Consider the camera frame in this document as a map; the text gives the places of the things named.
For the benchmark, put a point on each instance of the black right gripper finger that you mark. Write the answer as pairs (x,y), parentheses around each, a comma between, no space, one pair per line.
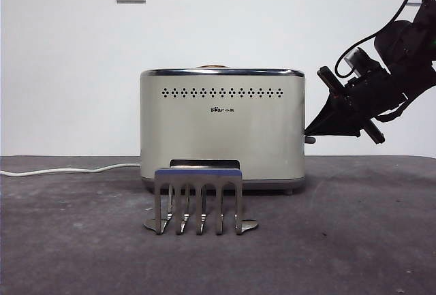
(332,109)
(340,127)

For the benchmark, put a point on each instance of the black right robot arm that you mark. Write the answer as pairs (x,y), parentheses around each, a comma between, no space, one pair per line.
(408,43)

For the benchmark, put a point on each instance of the brown bread slice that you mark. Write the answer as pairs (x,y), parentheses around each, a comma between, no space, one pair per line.
(213,67)

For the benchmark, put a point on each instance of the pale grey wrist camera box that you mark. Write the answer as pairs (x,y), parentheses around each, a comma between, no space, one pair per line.
(355,57)

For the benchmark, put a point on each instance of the grey toaster lever knob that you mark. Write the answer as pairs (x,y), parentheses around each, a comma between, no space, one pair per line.
(310,140)

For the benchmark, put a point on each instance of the steel bread rack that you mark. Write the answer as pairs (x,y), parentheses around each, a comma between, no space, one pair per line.
(197,173)

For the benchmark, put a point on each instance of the cream and steel toaster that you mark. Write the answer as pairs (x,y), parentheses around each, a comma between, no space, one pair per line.
(221,138)

